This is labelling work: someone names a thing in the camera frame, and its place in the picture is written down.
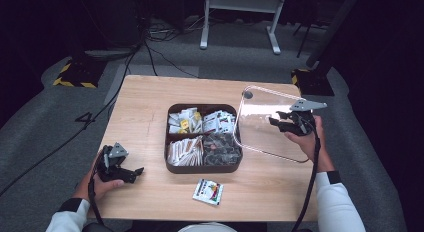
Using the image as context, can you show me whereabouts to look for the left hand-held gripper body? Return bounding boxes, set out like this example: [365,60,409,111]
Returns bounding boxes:
[96,142,135,183]

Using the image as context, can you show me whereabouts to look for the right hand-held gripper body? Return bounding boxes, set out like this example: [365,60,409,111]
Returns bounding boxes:
[288,99,329,137]

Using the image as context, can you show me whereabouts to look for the clear plastic lid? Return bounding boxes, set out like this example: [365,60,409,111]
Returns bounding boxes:
[232,85,312,164]

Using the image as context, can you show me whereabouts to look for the brown compartment box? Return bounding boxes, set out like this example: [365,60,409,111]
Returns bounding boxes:
[164,103,244,175]

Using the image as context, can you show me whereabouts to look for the white colourful printed sachet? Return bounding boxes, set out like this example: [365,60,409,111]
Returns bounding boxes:
[192,178,225,207]

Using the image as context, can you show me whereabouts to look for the person's right hand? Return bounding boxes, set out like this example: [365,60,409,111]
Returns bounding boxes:
[283,115,336,174]

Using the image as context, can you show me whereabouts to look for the person's left hand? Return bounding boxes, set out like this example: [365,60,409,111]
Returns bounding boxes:
[72,154,125,203]

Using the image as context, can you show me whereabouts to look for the black yellow striped base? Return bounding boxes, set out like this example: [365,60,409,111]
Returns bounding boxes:
[290,67,336,97]
[52,59,108,90]

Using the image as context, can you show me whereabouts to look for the pile of white stick sachets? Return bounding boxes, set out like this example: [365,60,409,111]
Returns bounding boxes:
[166,135,204,167]

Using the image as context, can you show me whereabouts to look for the pile of white printed packets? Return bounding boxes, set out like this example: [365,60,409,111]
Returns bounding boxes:
[202,109,237,135]

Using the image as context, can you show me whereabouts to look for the pile of dark wrapped candies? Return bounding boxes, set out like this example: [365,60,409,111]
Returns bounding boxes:
[202,133,242,167]

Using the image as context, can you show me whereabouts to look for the pile of yellow-label tea bags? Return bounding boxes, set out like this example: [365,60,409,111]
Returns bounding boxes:
[168,106,204,135]

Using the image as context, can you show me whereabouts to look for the dark tripod legs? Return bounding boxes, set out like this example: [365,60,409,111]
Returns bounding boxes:
[292,20,323,59]

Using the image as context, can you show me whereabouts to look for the dark slanted pole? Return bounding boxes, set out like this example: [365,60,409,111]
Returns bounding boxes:
[304,0,363,69]

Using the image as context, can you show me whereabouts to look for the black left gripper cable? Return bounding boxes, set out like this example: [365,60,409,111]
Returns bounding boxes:
[87,173,111,227]

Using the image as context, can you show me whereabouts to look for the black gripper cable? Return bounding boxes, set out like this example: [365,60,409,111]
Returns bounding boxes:
[87,173,111,227]
[290,120,322,232]

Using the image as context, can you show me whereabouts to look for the long black floor cable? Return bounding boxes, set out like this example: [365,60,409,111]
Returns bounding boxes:
[0,41,145,197]

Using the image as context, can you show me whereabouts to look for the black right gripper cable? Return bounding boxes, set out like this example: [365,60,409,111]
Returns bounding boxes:
[290,120,322,232]

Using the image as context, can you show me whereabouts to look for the thin black floor cable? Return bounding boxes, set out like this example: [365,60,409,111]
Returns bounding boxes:
[143,41,201,80]

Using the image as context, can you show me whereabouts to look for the white metal stand frame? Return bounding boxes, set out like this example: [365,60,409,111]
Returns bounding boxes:
[199,0,288,56]

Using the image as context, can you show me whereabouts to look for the bundle of floor cables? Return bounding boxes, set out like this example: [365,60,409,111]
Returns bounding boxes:
[146,15,208,44]

